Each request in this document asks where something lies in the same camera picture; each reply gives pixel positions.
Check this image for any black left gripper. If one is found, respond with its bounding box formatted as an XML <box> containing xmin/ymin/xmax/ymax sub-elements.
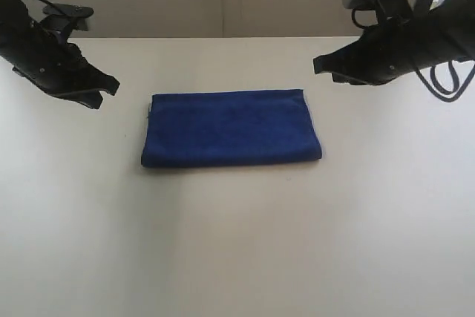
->
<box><xmin>1</xmin><ymin>0</ymin><xmax>120</xmax><ymax>110</ymax></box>

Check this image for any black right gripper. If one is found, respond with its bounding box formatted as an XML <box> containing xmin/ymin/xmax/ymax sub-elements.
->
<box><xmin>312</xmin><ymin>0</ymin><xmax>474</xmax><ymax>87</ymax></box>

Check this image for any blue towel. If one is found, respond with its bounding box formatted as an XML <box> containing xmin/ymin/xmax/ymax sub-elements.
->
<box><xmin>141</xmin><ymin>89</ymin><xmax>323</xmax><ymax>169</ymax></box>

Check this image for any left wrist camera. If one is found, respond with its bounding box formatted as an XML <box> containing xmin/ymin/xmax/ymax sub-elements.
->
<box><xmin>40</xmin><ymin>4</ymin><xmax>94</xmax><ymax>31</ymax></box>

